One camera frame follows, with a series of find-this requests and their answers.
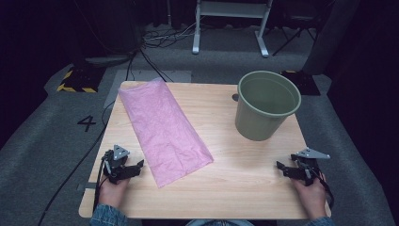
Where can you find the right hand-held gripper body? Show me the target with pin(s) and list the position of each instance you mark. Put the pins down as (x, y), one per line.
(307, 171)

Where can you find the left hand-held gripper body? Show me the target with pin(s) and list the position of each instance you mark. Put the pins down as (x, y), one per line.
(117, 168)

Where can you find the pink plastic bag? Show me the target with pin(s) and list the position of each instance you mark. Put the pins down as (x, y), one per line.
(163, 132)

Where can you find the green plastic bucket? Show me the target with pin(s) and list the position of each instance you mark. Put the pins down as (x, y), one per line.
(260, 122)

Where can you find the person's left hand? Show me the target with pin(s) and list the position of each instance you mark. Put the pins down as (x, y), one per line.
(111, 194)

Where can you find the person's right hand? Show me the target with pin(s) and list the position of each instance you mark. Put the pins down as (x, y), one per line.
(313, 199)

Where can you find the person's lap in jeans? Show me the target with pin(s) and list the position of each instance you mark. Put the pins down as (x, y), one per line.
(219, 223)

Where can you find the dark stand base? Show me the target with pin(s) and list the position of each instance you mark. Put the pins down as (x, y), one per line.
(106, 60)

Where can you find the black tripod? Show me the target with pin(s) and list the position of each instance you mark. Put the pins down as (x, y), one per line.
(295, 34)

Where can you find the metal table bracket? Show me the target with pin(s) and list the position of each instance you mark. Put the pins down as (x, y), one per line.
(84, 186)

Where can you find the black yellow striped base plate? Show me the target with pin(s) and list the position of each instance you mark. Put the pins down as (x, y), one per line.
(309, 84)
(81, 80)

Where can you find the grey post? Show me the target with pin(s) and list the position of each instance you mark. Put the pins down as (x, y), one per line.
(332, 37)

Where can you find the white metal stand frame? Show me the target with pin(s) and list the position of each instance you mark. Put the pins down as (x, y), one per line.
(230, 9)

